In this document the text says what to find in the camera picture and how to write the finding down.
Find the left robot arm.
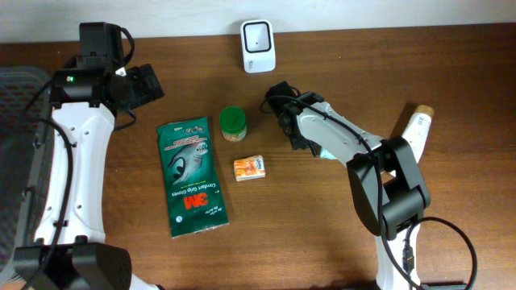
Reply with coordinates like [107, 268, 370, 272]
[13, 22, 164, 289]

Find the green lid jar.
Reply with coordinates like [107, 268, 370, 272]
[219, 106, 248, 142]

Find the green 3M gloves packet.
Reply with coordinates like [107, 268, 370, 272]
[156, 117, 229, 238]

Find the orange small box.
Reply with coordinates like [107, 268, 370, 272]
[233, 155, 266, 181]

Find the white barcode scanner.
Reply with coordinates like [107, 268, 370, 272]
[240, 19, 276, 74]

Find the mint green tissue pack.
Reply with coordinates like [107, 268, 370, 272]
[319, 148, 335, 160]

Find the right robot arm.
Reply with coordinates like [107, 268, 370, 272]
[264, 81, 431, 289]

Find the grey plastic mesh basket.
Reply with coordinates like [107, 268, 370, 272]
[1, 66, 49, 285]

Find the white bamboo print tube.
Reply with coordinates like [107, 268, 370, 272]
[402, 105, 435, 163]

